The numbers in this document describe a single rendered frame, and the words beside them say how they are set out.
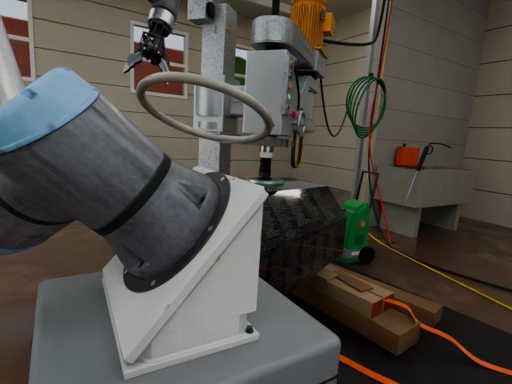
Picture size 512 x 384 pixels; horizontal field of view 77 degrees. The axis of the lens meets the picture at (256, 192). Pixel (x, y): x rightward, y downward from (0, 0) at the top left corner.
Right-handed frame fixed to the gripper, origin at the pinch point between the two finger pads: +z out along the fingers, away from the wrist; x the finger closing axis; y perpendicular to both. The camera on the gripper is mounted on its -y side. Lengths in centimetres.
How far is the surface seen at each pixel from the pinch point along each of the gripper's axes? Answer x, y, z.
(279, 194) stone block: 70, -58, 16
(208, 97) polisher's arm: 17, -111, -53
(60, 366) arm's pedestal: 16, 66, 70
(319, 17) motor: 77, -71, -111
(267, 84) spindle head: 47, -37, -33
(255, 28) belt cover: 35, -31, -57
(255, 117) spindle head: 46, -45, -18
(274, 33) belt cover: 44, -26, -54
